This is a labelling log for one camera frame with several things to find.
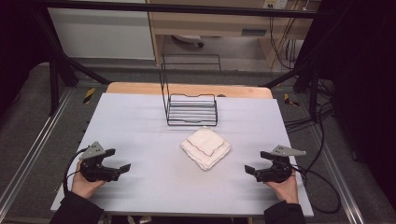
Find light wooden desk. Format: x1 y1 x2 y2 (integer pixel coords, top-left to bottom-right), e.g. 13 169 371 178
146 0 321 68

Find office chair base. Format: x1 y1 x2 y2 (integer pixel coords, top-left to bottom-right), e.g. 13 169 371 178
172 35 205 49

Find hanging cables under desk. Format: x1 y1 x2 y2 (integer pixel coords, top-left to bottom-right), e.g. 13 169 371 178
269 15 304 71

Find black wire rack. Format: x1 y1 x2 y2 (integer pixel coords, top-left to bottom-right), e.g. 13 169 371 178
159 53 222 127

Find wooden table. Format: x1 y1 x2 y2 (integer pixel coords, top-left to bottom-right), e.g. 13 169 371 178
106 81 274 100

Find left hand-held gripper black cable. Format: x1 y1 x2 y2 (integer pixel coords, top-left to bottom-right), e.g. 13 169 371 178
63 147 90 197

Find black metal frame bar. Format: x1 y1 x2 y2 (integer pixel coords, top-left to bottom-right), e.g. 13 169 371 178
40 0 331 19

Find person's left hand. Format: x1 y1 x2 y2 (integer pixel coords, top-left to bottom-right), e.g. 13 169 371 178
71 161 106 200

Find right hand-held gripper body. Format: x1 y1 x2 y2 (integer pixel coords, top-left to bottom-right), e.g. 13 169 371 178
254 145 307 184

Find person's right hand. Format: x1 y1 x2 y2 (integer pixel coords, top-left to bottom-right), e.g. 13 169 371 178
264 169 300 204

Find right hand-held gripper black cable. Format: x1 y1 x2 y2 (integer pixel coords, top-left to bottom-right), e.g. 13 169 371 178
292 164 342 215

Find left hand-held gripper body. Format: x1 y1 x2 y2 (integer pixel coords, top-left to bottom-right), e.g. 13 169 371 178
78 141 121 183

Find white wall outlet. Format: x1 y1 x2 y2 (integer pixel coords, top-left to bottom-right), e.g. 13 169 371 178
262 0 289 9

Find bundle of black floor cables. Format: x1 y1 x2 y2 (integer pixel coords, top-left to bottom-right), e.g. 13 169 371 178
284 102 334 133

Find hand-held gripper black cable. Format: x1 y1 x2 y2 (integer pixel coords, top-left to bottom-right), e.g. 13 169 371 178
292 164 342 215
63 147 90 197

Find black metal frame leg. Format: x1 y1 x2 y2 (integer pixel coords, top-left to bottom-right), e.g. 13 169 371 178
31 6 111 116
262 55 321 122

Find aluminium floor rail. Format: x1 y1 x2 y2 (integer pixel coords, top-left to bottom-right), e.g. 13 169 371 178
311 124 365 224
0 88 76 213

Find white towel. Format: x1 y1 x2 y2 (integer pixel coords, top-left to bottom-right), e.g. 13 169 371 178
179 125 232 172

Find white cabinet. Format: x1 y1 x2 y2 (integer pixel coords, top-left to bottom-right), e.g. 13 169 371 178
48 7 156 61

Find white foam board mat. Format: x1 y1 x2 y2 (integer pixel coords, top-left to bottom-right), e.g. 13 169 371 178
50 92 315 218

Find black curtain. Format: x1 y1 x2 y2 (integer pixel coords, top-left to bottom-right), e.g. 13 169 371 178
0 0 54 116
298 0 396 213

